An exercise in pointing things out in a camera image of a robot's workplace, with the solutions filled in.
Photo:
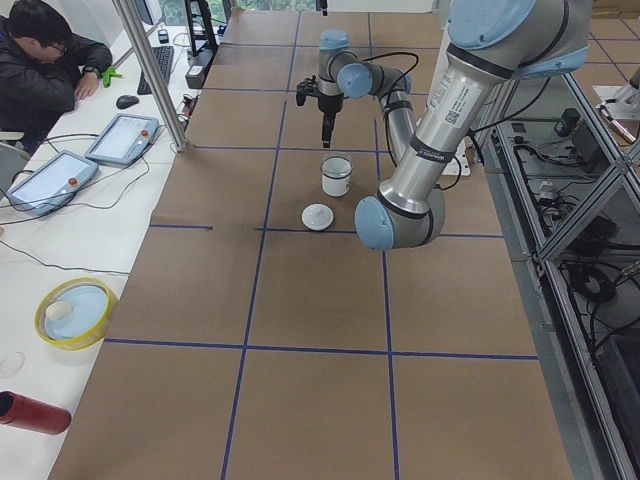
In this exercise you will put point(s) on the clear glass dish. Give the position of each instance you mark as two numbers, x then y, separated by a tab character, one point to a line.
11	363

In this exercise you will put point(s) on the black computer mouse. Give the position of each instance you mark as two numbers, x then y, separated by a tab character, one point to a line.
126	101

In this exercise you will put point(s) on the white ceramic lid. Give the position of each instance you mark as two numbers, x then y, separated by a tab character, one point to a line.
317	217

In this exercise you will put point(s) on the black device box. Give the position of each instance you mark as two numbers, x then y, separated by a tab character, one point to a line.
199	66

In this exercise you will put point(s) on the clear plastic funnel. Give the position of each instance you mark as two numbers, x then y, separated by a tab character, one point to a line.
336	167

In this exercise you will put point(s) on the seated person in black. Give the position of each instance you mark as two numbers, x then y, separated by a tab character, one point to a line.
46	69

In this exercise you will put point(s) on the aluminium frame post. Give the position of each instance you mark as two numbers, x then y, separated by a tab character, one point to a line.
137	36

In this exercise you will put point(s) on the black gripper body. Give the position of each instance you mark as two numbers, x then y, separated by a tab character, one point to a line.
330	103

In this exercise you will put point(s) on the aluminium side rack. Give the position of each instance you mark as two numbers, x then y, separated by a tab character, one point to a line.
566	184

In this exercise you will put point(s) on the green plastic toy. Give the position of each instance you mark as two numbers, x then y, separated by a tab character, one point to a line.
110	74

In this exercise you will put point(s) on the near teach pendant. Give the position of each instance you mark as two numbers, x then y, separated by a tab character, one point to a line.
53	184

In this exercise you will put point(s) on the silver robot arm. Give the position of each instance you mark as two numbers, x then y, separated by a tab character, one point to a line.
343	75
491	42

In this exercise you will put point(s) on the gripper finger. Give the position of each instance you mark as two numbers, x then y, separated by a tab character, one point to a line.
330	128
325	130

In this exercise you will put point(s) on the white enamel mug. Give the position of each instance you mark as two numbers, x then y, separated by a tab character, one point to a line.
335	188

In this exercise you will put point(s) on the yellow rimmed bowl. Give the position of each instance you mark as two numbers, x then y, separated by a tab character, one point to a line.
75	314

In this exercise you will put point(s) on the red cylindrical bottle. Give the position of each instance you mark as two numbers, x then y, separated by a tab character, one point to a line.
27	413

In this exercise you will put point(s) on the teach pendant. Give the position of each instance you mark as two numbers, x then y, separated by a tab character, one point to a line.
124	140
53	184

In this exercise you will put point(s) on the far teach pendant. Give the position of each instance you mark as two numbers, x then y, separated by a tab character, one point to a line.
124	140

